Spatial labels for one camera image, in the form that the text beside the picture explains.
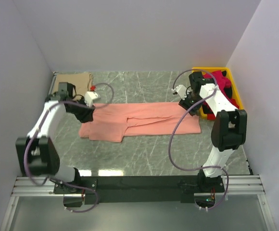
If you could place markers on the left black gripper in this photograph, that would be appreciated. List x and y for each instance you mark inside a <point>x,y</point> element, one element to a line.
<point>88,115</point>

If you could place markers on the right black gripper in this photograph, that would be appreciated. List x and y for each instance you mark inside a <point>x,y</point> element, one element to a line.
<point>184,103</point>

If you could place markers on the pink t shirt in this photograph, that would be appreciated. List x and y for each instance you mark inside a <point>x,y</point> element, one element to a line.
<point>115,121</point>

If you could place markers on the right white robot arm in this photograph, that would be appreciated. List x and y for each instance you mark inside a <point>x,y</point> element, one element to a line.
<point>229,128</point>

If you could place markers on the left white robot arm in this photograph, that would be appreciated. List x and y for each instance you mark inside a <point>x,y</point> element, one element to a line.
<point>36,152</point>

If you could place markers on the red t shirt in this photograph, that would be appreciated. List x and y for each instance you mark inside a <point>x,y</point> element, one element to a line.
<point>223,82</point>

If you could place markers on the brown cardboard sheet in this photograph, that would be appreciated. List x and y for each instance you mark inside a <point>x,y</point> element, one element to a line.
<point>82,81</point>

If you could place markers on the yellow plastic bin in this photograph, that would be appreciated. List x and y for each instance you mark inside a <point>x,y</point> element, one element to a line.
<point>235,84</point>

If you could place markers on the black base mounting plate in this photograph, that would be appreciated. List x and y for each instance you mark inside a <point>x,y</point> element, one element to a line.
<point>128,189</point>

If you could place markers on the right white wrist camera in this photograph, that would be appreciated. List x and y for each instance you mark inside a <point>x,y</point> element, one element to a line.
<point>181,91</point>

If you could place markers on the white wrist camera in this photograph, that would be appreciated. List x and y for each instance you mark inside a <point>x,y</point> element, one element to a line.
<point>90,97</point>
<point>181,91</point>

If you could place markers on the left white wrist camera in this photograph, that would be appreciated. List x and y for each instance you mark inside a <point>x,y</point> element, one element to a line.
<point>90,97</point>

